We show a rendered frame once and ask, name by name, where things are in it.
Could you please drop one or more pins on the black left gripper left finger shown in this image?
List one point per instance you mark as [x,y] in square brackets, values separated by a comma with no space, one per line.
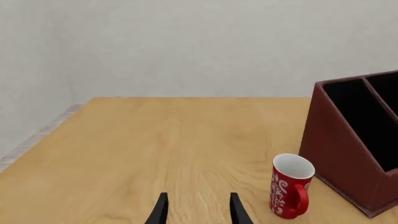
[160,211]

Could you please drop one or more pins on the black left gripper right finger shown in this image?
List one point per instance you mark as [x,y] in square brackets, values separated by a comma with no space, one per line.
[238,212]

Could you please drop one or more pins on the red-brown desk caddy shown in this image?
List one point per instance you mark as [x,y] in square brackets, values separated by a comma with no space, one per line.
[348,149]

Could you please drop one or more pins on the red mug with white pattern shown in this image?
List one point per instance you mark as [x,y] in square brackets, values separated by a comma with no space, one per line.
[288,189]

